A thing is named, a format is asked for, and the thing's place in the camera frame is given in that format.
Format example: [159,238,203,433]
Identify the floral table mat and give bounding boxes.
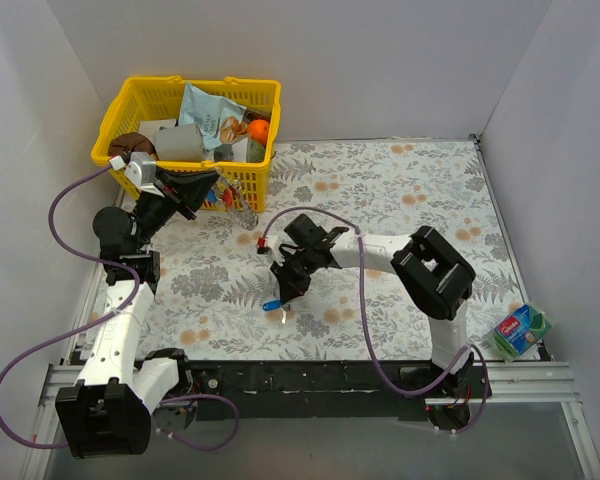
[137,141,523,360]

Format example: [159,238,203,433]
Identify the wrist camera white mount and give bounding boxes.
[256,234,289,266]
[124,152,164,197]

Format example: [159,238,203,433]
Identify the green blue carton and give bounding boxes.
[483,304,554,362]

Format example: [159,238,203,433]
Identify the yellow plastic basket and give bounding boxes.
[91,76,281,212]

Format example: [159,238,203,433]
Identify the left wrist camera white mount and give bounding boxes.
[124,152,164,197]

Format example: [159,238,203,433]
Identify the brown round pastry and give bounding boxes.
[107,132,156,157]

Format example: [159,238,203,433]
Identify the aluminium frame rail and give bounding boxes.
[32,361,600,479]

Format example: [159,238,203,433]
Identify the green item in basket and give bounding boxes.
[246,139,266,163]

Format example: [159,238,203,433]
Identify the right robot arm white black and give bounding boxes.
[257,213,476,398]

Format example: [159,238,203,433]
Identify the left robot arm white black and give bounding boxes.
[55,170,219,459]

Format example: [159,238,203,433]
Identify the light blue snack bag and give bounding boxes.
[178,83,248,150]

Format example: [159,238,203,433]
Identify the orange fruit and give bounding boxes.
[247,119,270,147]

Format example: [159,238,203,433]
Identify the white paper in basket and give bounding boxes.
[137,118,177,140]

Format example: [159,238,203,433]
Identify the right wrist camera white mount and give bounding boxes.
[256,234,289,266]

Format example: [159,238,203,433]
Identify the red key tag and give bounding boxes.
[222,188,233,208]

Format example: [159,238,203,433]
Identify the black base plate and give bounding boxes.
[159,360,492,426]

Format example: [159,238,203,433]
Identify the grey paper cup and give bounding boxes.
[153,124,204,162]

